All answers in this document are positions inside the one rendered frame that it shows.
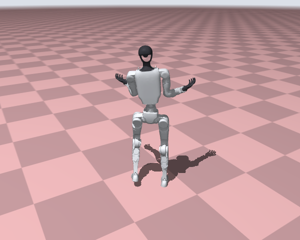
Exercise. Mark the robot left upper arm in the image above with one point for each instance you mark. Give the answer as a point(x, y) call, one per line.
point(130, 78)

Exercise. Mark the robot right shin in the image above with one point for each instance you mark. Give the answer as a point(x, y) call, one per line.
point(164, 160)

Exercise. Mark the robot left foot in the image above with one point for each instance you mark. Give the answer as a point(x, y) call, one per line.
point(135, 178)

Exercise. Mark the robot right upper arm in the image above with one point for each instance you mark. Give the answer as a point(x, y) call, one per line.
point(166, 83)

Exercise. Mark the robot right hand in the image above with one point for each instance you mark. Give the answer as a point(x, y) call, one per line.
point(185, 88)

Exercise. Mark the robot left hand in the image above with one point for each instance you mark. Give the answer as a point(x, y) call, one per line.
point(120, 78)

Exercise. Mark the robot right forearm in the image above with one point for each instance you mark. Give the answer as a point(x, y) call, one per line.
point(173, 92)

